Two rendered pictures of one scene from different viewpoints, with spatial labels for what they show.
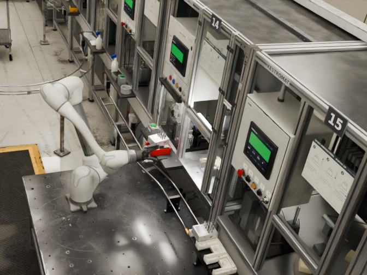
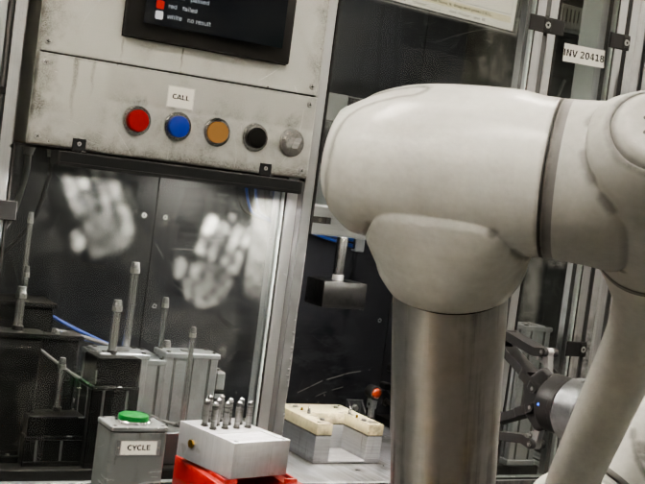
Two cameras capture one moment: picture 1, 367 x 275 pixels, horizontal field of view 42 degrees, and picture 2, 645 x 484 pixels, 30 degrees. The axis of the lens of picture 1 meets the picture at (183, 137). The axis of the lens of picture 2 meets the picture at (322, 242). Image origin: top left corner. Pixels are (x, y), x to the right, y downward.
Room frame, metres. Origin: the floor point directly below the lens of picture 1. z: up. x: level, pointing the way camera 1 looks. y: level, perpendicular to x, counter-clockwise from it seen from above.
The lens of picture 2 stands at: (2.90, 1.81, 1.37)
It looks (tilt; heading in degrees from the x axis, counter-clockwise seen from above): 3 degrees down; 269
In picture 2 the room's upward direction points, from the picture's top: 7 degrees clockwise
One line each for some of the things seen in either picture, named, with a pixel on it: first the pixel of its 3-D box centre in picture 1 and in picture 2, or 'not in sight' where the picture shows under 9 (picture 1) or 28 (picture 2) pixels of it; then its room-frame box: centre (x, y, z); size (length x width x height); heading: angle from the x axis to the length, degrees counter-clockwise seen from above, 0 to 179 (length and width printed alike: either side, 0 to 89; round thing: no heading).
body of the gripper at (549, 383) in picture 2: (141, 155); (550, 400); (2.54, 0.25, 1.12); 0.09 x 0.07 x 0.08; 118
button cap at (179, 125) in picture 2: not in sight; (177, 126); (3.08, 0.13, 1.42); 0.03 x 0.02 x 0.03; 28
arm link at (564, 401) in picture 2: (130, 156); (588, 414); (2.50, 0.31, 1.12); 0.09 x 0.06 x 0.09; 28
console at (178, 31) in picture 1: (193, 57); (164, 2); (3.13, 0.02, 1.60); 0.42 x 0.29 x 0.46; 28
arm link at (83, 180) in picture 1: (82, 181); not in sight; (2.51, 0.62, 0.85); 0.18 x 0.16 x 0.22; 161
